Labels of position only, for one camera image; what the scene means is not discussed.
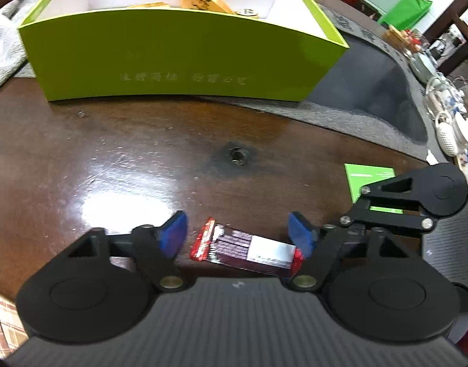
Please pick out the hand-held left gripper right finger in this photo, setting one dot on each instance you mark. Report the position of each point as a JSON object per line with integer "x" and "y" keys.
{"x": 302, "y": 234}

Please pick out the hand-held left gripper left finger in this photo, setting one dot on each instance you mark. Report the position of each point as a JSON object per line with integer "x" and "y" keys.
{"x": 174, "y": 234}

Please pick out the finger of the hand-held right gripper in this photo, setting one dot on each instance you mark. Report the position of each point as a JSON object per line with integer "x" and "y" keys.
{"x": 390, "y": 220}

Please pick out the green card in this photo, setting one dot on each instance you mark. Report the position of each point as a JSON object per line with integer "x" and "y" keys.
{"x": 365, "y": 177}

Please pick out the red snack packet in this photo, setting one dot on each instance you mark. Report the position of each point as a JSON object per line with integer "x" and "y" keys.
{"x": 249, "y": 248}

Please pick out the lime green box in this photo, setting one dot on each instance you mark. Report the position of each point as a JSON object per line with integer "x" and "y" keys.
{"x": 172, "y": 57}

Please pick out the wooden desktop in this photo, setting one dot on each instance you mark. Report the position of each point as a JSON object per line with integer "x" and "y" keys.
{"x": 104, "y": 141}

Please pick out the white teapot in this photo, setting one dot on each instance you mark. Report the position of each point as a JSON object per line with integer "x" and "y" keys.
{"x": 449, "y": 133}

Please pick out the glass pitcher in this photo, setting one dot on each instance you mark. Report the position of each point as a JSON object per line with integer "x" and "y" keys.
{"x": 440, "y": 93}

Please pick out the grey stone tea tray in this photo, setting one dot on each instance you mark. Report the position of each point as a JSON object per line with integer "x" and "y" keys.
{"x": 371, "y": 95}

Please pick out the celadon lidded gaiwan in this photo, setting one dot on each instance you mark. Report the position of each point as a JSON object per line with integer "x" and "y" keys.
{"x": 424, "y": 67}

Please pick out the clear glass tumbler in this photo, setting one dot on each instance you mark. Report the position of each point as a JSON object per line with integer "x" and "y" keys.
{"x": 415, "y": 41}

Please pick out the yellow wrapped tea packet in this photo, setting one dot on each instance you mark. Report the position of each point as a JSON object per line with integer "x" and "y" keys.
{"x": 396, "y": 33}

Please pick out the dark wooden shelf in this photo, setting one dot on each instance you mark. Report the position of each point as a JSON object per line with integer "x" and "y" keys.
{"x": 457, "y": 4}

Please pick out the green fabric bag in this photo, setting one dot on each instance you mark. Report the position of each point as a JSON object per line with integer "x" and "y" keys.
{"x": 405, "y": 7}

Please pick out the plaid cloth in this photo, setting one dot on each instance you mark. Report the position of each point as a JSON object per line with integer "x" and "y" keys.
{"x": 2, "y": 328}

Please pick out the metal strainer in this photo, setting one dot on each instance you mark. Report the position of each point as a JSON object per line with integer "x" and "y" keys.
{"x": 246, "y": 12}

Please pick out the grey towel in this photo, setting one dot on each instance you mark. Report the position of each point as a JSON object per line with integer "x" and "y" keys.
{"x": 6, "y": 46}

